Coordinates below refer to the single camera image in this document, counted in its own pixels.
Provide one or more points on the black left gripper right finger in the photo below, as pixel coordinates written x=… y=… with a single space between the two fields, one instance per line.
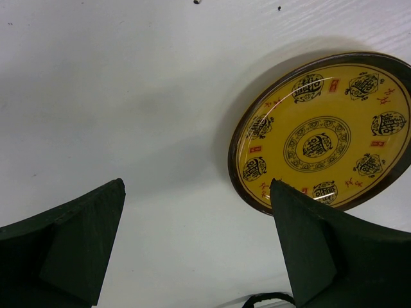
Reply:
x=334 y=259

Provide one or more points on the yellow patterned plate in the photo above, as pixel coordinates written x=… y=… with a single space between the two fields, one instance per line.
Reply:
x=337 y=129

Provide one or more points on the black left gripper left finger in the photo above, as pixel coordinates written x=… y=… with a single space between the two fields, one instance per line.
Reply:
x=59 y=258

